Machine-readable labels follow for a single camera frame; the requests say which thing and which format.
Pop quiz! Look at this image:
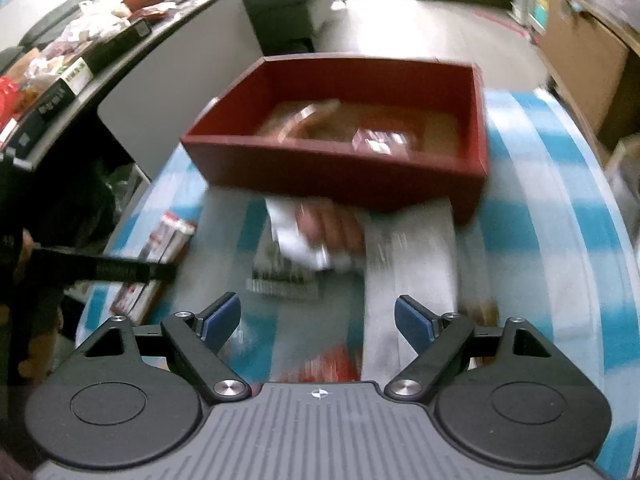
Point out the blue white checked tablecloth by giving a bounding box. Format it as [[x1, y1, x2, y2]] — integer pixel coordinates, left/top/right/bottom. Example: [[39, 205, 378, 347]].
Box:
[[75, 87, 640, 480]]

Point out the black box with white label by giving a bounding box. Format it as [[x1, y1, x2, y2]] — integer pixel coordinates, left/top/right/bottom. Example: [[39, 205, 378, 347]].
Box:
[[16, 82, 77, 137]]

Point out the grey side table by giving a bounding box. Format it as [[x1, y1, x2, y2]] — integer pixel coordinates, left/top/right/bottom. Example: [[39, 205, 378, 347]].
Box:
[[0, 0, 266, 183]]

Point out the wooden cabinet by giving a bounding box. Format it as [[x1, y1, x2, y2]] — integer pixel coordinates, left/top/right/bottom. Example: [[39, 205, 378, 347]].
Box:
[[539, 0, 640, 152]]

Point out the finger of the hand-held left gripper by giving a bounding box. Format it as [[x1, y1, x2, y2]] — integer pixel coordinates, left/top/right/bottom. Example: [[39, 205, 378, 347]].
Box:
[[27, 246, 177, 287]]

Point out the white pouch with red print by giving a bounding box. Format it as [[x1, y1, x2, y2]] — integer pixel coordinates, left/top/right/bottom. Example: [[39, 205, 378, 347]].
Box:
[[265, 196, 367, 272]]

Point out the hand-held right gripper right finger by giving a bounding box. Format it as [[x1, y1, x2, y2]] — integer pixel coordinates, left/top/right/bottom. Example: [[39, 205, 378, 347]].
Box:
[[384, 295, 556, 403]]

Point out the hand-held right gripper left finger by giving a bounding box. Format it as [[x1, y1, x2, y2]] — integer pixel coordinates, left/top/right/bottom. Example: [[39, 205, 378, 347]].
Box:
[[75, 291, 252, 403]]

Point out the red packet on side table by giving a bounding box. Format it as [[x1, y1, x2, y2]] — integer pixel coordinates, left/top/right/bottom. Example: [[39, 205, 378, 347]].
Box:
[[129, 2, 177, 24]]

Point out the white packet with red print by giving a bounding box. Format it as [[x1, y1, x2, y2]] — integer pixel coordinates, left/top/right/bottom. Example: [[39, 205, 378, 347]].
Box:
[[109, 280, 162, 322], [144, 211, 199, 267]]

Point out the dark red snack packet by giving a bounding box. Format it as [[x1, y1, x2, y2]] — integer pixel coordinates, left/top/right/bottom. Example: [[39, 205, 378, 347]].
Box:
[[351, 129, 412, 157]]

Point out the red cardboard box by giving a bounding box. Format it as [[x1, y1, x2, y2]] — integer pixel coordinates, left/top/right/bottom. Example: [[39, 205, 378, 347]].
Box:
[[180, 56, 490, 226]]

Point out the white metal rack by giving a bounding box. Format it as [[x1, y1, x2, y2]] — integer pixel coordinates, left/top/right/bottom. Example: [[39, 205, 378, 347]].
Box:
[[509, 0, 552, 37]]

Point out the long black box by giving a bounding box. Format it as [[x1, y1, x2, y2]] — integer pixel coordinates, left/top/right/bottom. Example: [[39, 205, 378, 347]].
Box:
[[62, 19, 153, 97]]

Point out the white plastic bag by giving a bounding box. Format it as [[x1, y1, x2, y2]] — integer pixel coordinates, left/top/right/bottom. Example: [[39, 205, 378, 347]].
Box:
[[75, 0, 132, 37]]

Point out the long white snack packet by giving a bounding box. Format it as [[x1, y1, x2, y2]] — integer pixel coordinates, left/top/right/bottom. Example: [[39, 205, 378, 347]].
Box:
[[361, 199, 460, 382]]

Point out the clear packet of brown snacks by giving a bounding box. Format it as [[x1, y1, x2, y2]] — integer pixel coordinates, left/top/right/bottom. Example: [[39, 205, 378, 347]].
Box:
[[259, 100, 347, 142]]

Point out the black and white striped packet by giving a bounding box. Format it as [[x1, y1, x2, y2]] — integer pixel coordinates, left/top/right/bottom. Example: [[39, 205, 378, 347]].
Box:
[[246, 240, 321, 302]]

